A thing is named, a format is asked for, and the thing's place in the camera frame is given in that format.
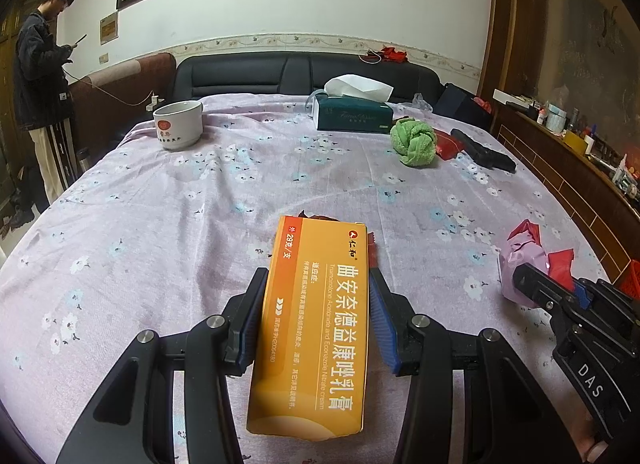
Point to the wooden counter shelf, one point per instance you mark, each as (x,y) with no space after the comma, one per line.
(599,210)

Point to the standing person dark jacket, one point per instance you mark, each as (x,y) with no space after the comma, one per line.
(43,104)

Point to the green towel ball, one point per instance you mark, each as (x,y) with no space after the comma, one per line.
(414,141)

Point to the red cloth on sofa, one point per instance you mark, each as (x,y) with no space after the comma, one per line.
(392,55)

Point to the black sofa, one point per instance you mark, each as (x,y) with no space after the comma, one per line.
(301,73)

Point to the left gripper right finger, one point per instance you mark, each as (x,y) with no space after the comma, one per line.
(507,416)

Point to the operator right hand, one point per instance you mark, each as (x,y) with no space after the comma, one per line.
(583,433)

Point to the orange medicine box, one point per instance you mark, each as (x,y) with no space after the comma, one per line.
(310,371)

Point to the red pink wrapper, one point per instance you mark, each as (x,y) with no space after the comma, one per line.
(523,246)

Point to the black toy pistol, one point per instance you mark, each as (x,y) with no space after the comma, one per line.
(484,156)

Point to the floral purple tablecloth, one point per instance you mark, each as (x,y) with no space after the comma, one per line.
(155,239)

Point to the red pouch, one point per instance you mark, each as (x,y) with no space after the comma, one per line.
(447,147)

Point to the green tissue box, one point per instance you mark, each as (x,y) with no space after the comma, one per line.
(352,103)

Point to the white red mug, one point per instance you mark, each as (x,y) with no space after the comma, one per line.
(179,125)

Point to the dark red foil wrapper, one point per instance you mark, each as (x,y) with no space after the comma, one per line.
(372,248)

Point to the red plastic basket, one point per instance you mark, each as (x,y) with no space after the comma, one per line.
(629,281)

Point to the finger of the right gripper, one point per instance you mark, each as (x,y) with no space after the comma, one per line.
(588,293)
(542,290)

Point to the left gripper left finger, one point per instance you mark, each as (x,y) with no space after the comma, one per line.
(129,417)

